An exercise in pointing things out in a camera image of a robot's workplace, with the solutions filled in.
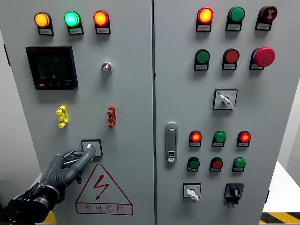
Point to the red warning triangle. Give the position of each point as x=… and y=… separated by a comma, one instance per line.
x=100, y=182

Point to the black and yellow striped tape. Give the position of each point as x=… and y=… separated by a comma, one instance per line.
x=281, y=218
x=51, y=219

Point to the pale grey cabinet door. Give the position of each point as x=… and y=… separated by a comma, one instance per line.
x=187, y=93
x=131, y=105

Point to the black display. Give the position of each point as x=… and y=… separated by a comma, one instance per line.
x=54, y=67

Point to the white lamp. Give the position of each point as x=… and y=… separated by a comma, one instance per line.
x=107, y=68

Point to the silver door lock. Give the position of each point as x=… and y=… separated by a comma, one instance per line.
x=171, y=140

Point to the black door hinge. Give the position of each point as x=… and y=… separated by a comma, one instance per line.
x=7, y=55
x=267, y=197

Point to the small label plate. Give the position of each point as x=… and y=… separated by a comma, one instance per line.
x=192, y=169
x=204, y=27
x=201, y=67
x=195, y=144
x=263, y=26
x=102, y=30
x=215, y=169
x=229, y=66
x=233, y=27
x=46, y=31
x=242, y=144
x=217, y=144
x=256, y=66
x=76, y=30
x=237, y=169

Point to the small green push button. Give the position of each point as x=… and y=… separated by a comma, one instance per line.
x=194, y=164

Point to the small red lamp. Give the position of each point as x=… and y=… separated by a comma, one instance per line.
x=195, y=137
x=244, y=137

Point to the large yellow lamp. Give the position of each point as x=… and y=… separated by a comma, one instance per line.
x=42, y=19

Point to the large bright green lamp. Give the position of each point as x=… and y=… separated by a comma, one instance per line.
x=71, y=18

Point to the small red push button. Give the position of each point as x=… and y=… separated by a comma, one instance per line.
x=217, y=164

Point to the large red lit lamp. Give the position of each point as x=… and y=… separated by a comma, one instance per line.
x=205, y=15
x=100, y=18

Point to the small green lamp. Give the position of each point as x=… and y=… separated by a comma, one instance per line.
x=220, y=136

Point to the small raised green button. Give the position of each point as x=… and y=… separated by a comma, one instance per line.
x=239, y=162

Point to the large green push button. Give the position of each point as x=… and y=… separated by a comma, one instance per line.
x=203, y=56

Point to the large red push button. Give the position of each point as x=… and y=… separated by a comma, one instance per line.
x=232, y=56

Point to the large red stop button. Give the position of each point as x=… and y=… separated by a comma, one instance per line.
x=264, y=56

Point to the large dark green lamp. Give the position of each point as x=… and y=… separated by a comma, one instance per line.
x=237, y=14

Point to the dark red buzzer lamp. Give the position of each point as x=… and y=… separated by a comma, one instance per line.
x=268, y=13

